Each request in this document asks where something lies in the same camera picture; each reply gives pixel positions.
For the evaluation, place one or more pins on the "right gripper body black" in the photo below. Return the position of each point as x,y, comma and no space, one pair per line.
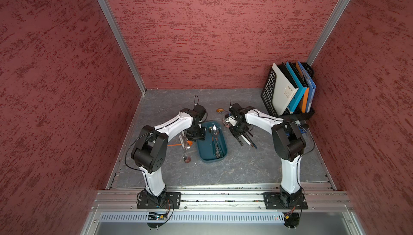
239,128

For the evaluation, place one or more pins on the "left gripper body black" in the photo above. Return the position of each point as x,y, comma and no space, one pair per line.
196,133

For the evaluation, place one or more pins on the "white handled spoon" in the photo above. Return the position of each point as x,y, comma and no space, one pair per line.
246,140

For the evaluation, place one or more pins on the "teal plastic storage box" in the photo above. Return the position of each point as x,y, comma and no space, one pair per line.
207,148

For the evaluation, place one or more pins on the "ornate silver spoon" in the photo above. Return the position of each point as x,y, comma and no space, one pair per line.
238,139

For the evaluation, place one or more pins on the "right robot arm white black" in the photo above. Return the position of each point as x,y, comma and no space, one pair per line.
288,143

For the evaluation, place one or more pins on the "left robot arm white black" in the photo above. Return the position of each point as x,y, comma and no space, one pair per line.
149,151

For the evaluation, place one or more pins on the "gold spoon at back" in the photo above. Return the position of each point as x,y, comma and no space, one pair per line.
220,110

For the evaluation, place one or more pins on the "copper bowl spoon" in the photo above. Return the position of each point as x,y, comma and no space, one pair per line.
186,157

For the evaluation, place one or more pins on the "black mesh file rack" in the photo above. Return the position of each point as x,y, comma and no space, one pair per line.
267,95

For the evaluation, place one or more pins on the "white folder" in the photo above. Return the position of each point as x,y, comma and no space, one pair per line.
283,93

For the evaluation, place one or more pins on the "orange folder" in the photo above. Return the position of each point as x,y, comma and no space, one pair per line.
303,102

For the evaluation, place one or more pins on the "teal folder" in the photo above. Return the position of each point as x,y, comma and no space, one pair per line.
300,85

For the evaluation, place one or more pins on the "blue folder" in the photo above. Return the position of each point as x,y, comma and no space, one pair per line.
310,85

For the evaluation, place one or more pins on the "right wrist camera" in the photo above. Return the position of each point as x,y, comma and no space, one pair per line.
235,115

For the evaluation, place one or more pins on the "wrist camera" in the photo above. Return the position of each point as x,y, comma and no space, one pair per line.
200,113
235,115

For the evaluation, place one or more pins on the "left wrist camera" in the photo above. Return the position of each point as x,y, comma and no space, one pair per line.
200,113

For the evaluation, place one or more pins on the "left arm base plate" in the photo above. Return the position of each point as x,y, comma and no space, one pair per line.
168,200

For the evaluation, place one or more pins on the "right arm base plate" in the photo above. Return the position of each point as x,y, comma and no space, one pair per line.
283,201

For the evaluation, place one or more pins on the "aluminium front rail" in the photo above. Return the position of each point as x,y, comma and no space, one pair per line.
258,199

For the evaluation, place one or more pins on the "perforated cable tray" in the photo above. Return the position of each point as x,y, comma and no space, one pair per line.
194,217

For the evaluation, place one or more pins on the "left corner aluminium post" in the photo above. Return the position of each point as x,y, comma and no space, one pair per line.
110,17

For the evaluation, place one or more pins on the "corner aluminium post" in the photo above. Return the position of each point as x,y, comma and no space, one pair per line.
334,17
110,17

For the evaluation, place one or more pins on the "right corner aluminium post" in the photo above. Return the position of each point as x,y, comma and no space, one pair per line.
334,17

